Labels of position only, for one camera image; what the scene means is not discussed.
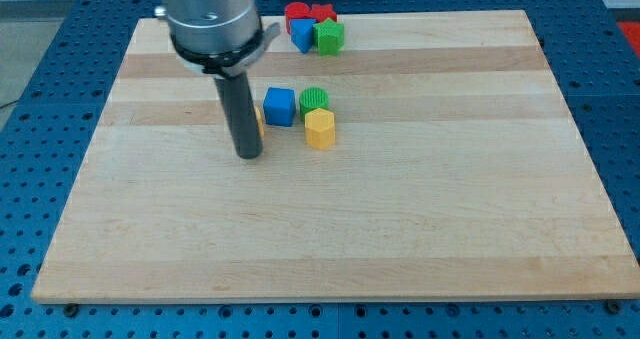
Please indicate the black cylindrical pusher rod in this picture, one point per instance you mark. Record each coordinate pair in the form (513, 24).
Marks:
(237, 102)

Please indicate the yellow heart block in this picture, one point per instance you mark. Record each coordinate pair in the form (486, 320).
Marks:
(260, 121)

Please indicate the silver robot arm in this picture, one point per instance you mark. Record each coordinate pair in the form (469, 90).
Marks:
(223, 39)

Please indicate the wooden board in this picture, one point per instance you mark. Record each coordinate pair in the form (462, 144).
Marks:
(458, 174)

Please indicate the blue cube block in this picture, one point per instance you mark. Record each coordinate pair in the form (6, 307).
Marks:
(279, 107)

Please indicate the green cylinder block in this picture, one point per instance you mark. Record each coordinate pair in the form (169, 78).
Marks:
(312, 98)

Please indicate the blue triangle block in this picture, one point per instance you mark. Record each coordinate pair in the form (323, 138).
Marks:
(302, 34)

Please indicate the yellow hexagon block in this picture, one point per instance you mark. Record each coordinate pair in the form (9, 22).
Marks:
(320, 130)

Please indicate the red cylinder block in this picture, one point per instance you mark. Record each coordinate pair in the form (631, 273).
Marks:
(294, 11)

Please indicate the green star block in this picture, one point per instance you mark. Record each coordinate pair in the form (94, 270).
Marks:
(329, 37)

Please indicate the red star block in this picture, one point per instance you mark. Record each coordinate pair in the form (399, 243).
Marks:
(322, 12)

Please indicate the red object at right edge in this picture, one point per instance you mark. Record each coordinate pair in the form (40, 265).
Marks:
(631, 31)

